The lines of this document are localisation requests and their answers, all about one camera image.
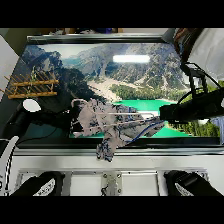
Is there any white bag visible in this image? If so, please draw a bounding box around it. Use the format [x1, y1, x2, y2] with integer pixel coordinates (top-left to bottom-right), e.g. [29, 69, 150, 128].
[186, 28, 224, 83]

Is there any wooden rack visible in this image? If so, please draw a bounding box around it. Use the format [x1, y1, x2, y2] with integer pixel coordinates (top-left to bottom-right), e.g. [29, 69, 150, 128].
[0, 66, 60, 100]

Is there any white blue-printed shirt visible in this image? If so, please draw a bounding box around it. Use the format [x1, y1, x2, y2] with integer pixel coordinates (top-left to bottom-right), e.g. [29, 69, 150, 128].
[69, 98, 166, 163]

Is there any pale blue garment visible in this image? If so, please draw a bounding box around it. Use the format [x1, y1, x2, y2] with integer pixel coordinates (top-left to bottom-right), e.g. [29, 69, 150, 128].
[209, 115, 224, 145]

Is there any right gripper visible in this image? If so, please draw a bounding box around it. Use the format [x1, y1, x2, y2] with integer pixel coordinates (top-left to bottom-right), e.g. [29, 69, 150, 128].
[159, 103, 188, 125]

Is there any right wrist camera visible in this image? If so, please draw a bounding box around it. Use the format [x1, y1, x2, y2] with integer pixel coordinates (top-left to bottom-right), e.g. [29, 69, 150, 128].
[180, 61, 208, 101]

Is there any black cable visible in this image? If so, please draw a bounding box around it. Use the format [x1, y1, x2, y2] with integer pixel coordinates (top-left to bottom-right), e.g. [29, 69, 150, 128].
[16, 124, 60, 146]
[100, 186, 110, 197]

